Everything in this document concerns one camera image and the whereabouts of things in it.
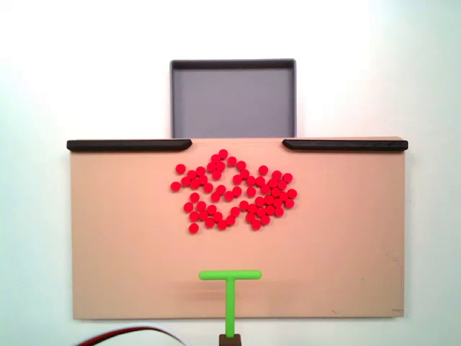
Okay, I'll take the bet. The green T-shaped pusher tool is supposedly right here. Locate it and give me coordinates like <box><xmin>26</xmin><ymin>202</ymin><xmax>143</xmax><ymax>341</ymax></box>
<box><xmin>198</xmin><ymin>270</ymin><xmax>263</xmax><ymax>336</ymax></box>

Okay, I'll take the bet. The grey square container tray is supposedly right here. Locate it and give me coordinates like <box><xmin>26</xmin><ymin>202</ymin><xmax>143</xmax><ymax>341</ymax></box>
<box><xmin>169</xmin><ymin>58</ymin><xmax>297</xmax><ymax>139</ymax></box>

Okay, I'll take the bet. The beige rectangular board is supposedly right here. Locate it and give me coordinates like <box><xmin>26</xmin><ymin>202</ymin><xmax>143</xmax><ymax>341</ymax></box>
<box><xmin>68</xmin><ymin>136</ymin><xmax>408</xmax><ymax>321</ymax></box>

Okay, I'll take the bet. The black guide rail bar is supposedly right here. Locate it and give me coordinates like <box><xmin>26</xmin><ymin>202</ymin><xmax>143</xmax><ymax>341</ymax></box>
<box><xmin>282</xmin><ymin>138</ymin><xmax>409</xmax><ymax>154</ymax></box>
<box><xmin>66</xmin><ymin>138</ymin><xmax>193</xmax><ymax>152</ymax></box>

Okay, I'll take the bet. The red white black cable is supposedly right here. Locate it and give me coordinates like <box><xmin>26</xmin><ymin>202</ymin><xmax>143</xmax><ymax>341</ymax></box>
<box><xmin>73</xmin><ymin>325</ymin><xmax>188</xmax><ymax>346</ymax></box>

